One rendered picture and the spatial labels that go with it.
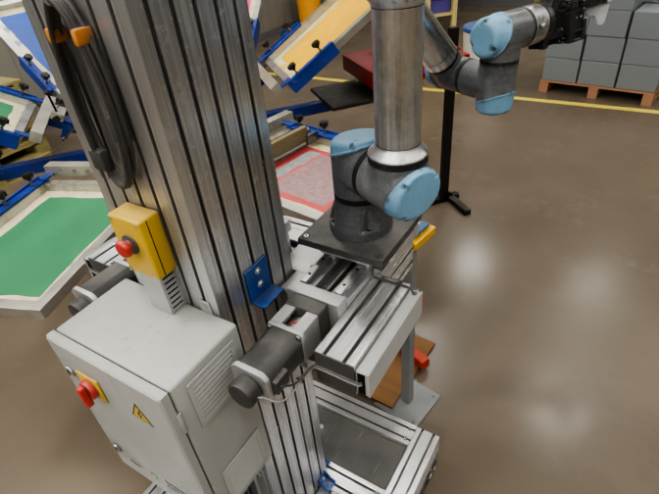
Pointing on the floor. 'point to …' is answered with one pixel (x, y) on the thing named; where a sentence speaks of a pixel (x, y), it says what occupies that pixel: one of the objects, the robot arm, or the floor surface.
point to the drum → (307, 8)
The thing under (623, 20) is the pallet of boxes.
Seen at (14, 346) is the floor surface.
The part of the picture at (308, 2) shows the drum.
